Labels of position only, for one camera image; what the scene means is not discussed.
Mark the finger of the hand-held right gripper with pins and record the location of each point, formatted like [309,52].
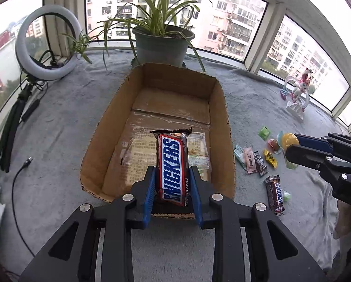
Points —
[304,155]
[310,142]

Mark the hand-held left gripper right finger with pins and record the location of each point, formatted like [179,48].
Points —
[196,199]

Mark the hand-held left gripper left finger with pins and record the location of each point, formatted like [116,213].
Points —
[150,199]

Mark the yellow jelly cup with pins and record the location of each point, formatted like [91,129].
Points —
[290,140]

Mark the brown jelly cup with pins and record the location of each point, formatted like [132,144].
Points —
[273,145]

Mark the small yellow candy packet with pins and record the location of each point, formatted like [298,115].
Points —
[270,158]

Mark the large brown chocolate bar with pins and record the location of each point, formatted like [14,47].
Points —
[171,167]

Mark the black white candy packet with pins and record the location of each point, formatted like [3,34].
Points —
[260,164]

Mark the bright green snack packet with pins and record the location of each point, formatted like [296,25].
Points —
[263,132]

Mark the small brown chocolate bar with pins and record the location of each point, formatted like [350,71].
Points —
[274,195]

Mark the pink candy stick packet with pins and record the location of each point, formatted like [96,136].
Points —
[248,161]

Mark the cardboard box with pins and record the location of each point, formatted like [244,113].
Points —
[110,123]

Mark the person's right hand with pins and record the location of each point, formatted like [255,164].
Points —
[345,220]

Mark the clear crumpled plastic bag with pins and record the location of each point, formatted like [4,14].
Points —
[295,110]

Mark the tiny green wrapped candy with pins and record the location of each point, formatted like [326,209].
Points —
[287,196]

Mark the pink white toy figurine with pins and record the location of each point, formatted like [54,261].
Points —
[298,86]

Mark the grey fleece blanket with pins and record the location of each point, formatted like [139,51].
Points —
[60,123]

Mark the potted spider plant grey pot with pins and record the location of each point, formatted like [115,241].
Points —
[163,47]

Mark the black folded tripod stand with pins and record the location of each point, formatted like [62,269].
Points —
[13,123]

